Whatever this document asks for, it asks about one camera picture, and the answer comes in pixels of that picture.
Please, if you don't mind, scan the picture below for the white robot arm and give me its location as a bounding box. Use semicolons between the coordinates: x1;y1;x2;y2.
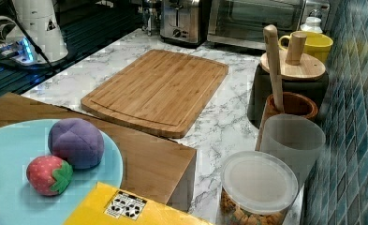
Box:
0;0;68;66

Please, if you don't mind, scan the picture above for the silver toaster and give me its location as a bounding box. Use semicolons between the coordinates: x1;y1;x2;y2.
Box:
160;0;212;46

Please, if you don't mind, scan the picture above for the silver toaster oven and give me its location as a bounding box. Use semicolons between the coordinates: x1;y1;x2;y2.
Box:
207;0;330;50

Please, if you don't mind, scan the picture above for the bamboo cutting board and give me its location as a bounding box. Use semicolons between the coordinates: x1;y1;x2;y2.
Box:
81;50;228;139

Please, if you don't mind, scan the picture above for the wooden box stand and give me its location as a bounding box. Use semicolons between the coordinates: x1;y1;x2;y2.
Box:
0;93;197;211

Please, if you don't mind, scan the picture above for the plastic jar with snacks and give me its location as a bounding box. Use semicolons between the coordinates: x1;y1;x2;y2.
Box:
220;151;299;225

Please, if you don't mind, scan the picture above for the purple plush ball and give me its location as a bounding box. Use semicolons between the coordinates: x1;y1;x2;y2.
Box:
48;118;104;170

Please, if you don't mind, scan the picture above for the brown wooden mortar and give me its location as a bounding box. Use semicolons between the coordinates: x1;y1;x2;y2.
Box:
255;92;318;151

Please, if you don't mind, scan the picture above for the frosted plastic cup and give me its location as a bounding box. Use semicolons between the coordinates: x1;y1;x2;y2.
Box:
260;113;326;188

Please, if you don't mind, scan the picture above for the wooden pestle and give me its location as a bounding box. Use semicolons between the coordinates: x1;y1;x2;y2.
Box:
263;24;284;113

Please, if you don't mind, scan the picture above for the wooden lid with knob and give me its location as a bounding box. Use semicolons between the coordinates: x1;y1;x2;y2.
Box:
260;36;326;81

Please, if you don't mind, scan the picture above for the yellow box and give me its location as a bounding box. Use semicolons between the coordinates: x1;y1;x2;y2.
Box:
63;182;213;225

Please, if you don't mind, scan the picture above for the dark grey container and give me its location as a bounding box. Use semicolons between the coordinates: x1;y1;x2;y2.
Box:
247;66;329;128

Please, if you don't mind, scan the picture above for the plush strawberry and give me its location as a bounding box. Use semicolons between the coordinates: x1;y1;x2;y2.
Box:
26;156;73;196

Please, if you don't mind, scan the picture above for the yellow mug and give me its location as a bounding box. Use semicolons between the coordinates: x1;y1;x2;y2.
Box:
278;31;333;63

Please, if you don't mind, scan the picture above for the white bottle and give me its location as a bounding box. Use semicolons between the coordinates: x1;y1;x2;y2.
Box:
300;17;322;34

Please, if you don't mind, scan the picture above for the light blue plate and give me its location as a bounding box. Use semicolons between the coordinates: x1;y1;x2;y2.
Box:
0;119;124;225

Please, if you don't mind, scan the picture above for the black cable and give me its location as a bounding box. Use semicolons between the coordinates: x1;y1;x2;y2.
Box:
3;0;59;76

